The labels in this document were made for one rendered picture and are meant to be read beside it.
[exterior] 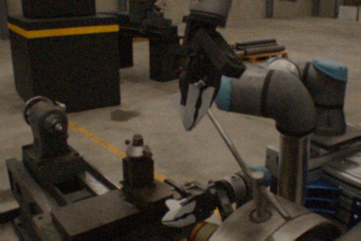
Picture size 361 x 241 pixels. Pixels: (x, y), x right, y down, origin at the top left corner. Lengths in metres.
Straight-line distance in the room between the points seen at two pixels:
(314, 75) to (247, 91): 0.43
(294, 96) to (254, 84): 0.09
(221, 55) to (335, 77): 0.69
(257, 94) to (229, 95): 0.07
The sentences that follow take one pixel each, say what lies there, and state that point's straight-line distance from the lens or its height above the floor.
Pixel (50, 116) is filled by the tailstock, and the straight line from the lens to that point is 1.65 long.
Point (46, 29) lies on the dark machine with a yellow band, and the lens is 5.16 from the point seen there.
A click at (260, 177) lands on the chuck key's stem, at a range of 0.65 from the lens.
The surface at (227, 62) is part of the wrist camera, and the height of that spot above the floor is 1.49.
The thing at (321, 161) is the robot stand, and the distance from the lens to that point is 1.32.
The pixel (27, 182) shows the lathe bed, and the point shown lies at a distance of 1.70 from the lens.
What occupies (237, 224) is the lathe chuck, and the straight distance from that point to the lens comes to 0.70.
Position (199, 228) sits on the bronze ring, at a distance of 0.89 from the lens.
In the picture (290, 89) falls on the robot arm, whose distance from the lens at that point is 0.89.
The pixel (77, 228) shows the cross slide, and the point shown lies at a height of 0.97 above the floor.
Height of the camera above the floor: 1.61
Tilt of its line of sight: 19 degrees down
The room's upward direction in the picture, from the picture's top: straight up
